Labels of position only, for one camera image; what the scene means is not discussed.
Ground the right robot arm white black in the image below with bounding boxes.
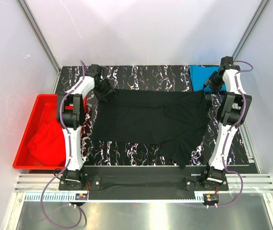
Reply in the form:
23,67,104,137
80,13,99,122
200,56,252,190

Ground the right connector board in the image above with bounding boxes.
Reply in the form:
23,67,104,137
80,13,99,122
204,194,219,203

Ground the folded blue t shirt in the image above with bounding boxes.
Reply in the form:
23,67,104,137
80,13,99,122
189,65,218,93

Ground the connector board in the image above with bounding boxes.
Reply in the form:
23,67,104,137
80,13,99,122
75,192,89,201
204,194,219,203

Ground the black t shirt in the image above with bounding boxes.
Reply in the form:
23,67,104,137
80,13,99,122
91,89,210,169

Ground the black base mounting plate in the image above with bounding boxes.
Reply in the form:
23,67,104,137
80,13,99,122
59,166,228,202

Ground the right aluminium frame post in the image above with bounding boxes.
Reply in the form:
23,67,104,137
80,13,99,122
232,0,271,61

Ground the white cable duct strip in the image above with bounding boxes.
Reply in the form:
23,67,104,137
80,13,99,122
25,192,204,203

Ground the left connector board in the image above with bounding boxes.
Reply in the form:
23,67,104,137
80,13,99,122
75,192,89,201

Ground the left aluminium frame post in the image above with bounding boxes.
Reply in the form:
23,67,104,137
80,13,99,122
16,0,61,74

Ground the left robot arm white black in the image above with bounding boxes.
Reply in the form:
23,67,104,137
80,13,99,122
57,62,115,190

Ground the aluminium frame post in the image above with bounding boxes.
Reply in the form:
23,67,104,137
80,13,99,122
232,0,271,61
16,0,61,74

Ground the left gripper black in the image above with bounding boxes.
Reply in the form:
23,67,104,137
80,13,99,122
93,78,115,102

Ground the red t shirt in bin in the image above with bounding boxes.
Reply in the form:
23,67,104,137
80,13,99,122
27,119,66,166

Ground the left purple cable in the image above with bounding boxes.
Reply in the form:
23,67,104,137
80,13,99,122
39,59,88,228

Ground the red plastic bin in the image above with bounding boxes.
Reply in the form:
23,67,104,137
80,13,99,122
12,93,88,170

